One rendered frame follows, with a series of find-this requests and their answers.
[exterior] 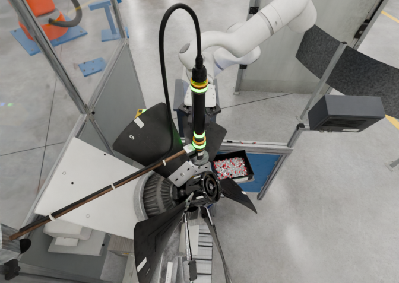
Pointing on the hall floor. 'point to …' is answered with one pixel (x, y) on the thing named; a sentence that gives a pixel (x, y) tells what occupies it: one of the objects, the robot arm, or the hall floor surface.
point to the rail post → (272, 176)
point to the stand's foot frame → (203, 253)
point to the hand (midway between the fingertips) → (198, 121)
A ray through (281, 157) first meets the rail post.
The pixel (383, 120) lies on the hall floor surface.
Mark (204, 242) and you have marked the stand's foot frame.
